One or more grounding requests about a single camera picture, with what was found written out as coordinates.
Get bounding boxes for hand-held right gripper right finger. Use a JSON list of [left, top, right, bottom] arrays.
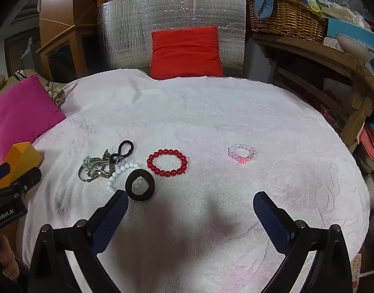
[[253, 191, 362, 293]]

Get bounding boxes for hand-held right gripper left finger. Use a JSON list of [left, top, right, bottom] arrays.
[[28, 190, 129, 293]]

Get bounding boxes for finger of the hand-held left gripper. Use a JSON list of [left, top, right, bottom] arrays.
[[10, 167, 43, 196], [0, 162, 12, 185]]

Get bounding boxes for orange cardboard box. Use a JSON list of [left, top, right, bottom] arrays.
[[0, 142, 43, 196]]

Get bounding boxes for thick black hair tie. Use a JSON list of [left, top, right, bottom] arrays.
[[125, 168, 156, 202]]

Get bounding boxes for gold chain link bracelet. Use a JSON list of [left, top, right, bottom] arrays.
[[89, 164, 115, 180]]

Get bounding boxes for white bead bracelet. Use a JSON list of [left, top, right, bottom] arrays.
[[107, 161, 142, 194]]

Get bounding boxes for silver metal ring bangle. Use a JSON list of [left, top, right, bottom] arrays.
[[78, 162, 97, 184]]

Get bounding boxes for red bead bracelet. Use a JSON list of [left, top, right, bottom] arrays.
[[147, 148, 188, 178]]

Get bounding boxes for pink clear bead bracelet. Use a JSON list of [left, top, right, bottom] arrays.
[[227, 143, 257, 166]]

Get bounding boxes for person's left hand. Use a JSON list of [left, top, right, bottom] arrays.
[[0, 235, 20, 281]]

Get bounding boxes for pink cushion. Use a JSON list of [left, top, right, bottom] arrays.
[[0, 74, 67, 163]]

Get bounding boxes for thin black hair loop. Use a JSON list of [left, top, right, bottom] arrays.
[[109, 140, 136, 164]]

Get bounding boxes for patterned beige cloth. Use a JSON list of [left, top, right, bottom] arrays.
[[13, 70, 78, 111]]

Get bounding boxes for white textured towel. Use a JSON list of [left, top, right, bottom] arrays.
[[22, 69, 371, 293]]

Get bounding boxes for red bags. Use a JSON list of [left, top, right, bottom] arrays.
[[359, 125, 374, 173]]

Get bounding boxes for wooden side table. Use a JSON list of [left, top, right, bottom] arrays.
[[251, 32, 374, 154]]

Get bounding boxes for silver foil insulation panel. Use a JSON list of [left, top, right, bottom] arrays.
[[99, 0, 247, 79]]

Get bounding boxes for wooden cabinet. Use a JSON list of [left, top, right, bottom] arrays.
[[35, 0, 102, 80]]

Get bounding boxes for red cushion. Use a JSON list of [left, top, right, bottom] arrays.
[[149, 26, 224, 80]]

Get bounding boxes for wicker basket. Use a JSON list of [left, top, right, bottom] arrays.
[[246, 0, 329, 44]]

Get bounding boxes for blue box with bowl print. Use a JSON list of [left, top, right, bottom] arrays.
[[324, 17, 374, 64]]

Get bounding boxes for clear plastic bags pile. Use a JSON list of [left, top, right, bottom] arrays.
[[308, 0, 369, 29]]

